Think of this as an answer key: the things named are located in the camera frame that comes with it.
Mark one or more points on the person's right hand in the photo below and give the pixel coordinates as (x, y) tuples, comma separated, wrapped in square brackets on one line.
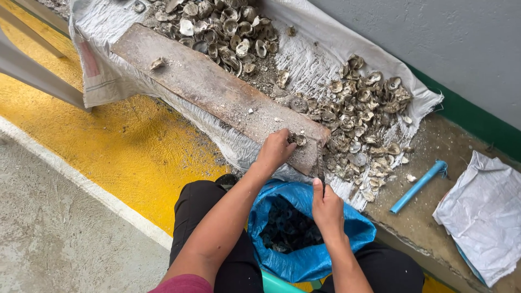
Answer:
[(328, 211)]

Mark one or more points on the person's left hand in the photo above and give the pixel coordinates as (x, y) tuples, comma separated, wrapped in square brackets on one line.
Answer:
[(273, 151)]

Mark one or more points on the grey oyster shell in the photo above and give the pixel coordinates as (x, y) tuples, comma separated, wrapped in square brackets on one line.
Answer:
[(300, 140)]

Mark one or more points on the dark shucking knife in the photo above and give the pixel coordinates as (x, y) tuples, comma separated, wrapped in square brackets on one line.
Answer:
[(322, 169)]

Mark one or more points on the dark shells inside bag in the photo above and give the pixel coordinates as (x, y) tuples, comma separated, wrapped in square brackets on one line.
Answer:
[(287, 230)]

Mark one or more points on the blue plastic bag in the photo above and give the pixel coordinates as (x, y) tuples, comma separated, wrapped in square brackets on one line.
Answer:
[(325, 260)]

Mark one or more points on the person's black shoe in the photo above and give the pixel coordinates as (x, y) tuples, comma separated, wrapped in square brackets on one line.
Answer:
[(226, 180)]

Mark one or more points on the long weathered wooden plank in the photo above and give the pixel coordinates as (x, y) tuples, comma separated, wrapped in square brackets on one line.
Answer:
[(219, 91)]

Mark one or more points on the person's black trouser right leg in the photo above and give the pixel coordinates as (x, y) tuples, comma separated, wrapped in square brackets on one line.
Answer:
[(390, 268)]

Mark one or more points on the person's black trouser leg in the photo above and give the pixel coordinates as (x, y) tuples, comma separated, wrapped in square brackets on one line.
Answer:
[(195, 211), (390, 268)]

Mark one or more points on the teal plastic stool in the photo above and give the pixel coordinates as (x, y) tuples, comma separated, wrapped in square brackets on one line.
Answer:
[(279, 285)]

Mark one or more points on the light blue plastic pipe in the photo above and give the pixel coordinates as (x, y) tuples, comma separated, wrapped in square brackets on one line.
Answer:
[(417, 187)]

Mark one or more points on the white woven sack sheet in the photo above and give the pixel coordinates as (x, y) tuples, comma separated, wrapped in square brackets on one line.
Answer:
[(317, 69)]

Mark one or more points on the spread pile of oyster shells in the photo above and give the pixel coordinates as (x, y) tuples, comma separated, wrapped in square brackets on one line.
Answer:
[(362, 122)]

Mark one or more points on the person's black trouser left leg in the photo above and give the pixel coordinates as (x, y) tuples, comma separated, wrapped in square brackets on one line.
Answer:
[(195, 211)]

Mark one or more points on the large heap of oyster shells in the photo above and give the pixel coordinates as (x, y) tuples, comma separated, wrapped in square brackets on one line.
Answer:
[(228, 32)]

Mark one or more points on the small lone oyster shell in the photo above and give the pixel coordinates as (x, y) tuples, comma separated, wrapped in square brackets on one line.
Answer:
[(156, 63)]

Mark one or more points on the folded white woven sack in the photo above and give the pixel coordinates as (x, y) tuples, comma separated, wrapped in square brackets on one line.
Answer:
[(484, 215)]

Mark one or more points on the person's maroon sleeve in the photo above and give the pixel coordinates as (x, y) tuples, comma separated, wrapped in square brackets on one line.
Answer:
[(183, 285)]

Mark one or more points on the grey plastic chair legs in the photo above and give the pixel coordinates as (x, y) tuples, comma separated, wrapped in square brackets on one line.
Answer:
[(36, 69)]

